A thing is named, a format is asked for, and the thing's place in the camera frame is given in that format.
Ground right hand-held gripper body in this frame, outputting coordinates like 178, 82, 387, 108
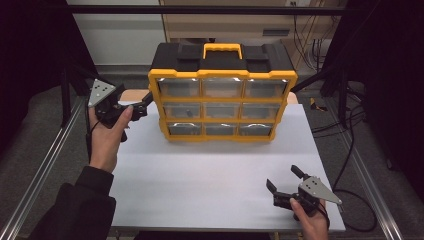
273, 176, 343, 216

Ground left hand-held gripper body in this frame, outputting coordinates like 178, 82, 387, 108
87, 78, 149, 130

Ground clear plastic drawer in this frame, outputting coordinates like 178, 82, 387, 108
162, 102, 202, 120

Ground yellow black organizer cabinet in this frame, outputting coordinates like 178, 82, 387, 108
147, 42, 299, 144

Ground person's right hand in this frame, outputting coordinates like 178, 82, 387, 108
289, 197, 331, 240

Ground person's left hand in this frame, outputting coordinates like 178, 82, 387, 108
88, 104, 135, 174

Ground black metal stand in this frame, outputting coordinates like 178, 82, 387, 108
59, 64, 125, 128
290, 64, 352, 130

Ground white cabinet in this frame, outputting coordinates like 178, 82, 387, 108
66, 0, 168, 66

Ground right yellow clamp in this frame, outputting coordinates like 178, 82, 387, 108
309, 97, 329, 113

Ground dark curtain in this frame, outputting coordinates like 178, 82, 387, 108
0, 0, 98, 156
324, 0, 424, 203

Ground set of clear organizer bins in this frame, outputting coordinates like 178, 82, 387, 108
157, 78, 290, 137

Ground black metal crossbar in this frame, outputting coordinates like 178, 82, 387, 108
66, 4, 350, 16

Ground wooden cabinet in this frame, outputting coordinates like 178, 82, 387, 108
159, 0, 348, 46

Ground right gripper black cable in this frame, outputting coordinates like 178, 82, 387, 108
318, 199, 332, 229

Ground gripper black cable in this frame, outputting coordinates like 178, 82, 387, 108
318, 199, 332, 229
85, 120, 102, 162

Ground black floor cable loop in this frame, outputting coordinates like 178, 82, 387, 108
331, 106, 379, 234

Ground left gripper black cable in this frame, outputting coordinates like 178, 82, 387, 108
85, 120, 102, 162

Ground aluminium frame rail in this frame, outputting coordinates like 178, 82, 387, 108
0, 96, 85, 240
324, 99, 405, 240

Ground black floor cables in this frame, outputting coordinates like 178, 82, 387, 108
311, 109, 367, 138

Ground bundle of hanging cables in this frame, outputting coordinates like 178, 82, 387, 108
292, 13, 333, 72

